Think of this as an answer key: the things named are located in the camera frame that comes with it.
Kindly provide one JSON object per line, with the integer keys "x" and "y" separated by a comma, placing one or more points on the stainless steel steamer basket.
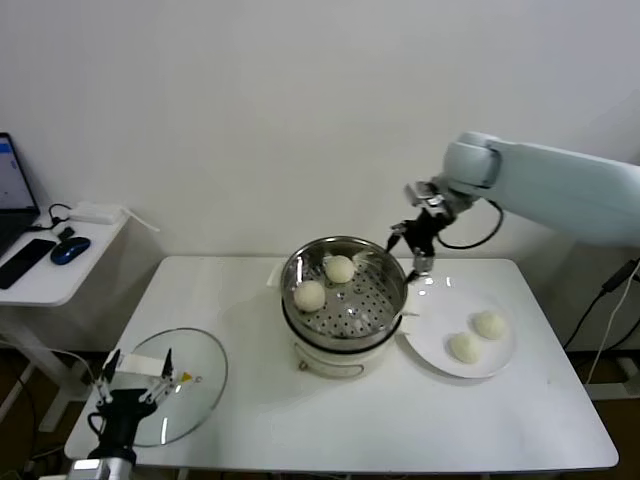
{"x": 370, "y": 310}

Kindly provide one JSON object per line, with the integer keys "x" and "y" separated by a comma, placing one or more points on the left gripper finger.
{"x": 167, "y": 372}
{"x": 107, "y": 380}

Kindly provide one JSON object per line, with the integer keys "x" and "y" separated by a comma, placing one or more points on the white steamed baozi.
{"x": 490, "y": 325}
{"x": 340, "y": 269}
{"x": 465, "y": 346}
{"x": 310, "y": 296}

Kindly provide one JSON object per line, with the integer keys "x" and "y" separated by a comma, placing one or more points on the white rectangular adapter box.
{"x": 95, "y": 212}

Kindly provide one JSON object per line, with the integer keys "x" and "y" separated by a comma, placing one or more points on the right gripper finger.
{"x": 424, "y": 261}
{"x": 397, "y": 234}

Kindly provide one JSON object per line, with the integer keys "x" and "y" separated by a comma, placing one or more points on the blue computer mouse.
{"x": 70, "y": 250}

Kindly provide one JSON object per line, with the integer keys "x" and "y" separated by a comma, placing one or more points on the small black dongle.
{"x": 65, "y": 232}

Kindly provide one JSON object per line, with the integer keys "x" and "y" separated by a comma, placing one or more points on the white round plate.
{"x": 440, "y": 320}

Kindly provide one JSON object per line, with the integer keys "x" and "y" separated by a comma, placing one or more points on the black laptop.
{"x": 15, "y": 175}

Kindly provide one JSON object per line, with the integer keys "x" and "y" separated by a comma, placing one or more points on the black smartphone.
{"x": 25, "y": 262}

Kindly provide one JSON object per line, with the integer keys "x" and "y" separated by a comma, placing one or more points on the glass pot lid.
{"x": 200, "y": 350}

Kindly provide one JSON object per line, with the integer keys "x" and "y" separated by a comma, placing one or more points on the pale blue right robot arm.
{"x": 550, "y": 180}

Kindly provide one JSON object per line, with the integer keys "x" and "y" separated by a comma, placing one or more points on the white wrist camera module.
{"x": 425, "y": 195}

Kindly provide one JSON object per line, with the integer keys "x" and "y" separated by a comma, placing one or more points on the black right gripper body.
{"x": 425, "y": 232}

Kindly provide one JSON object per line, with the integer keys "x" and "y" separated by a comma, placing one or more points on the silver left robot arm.
{"x": 100, "y": 467}

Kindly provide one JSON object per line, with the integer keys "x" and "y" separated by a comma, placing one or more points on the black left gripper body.
{"x": 122, "y": 415}

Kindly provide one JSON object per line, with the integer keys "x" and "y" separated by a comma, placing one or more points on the white electric cooker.
{"x": 340, "y": 362}

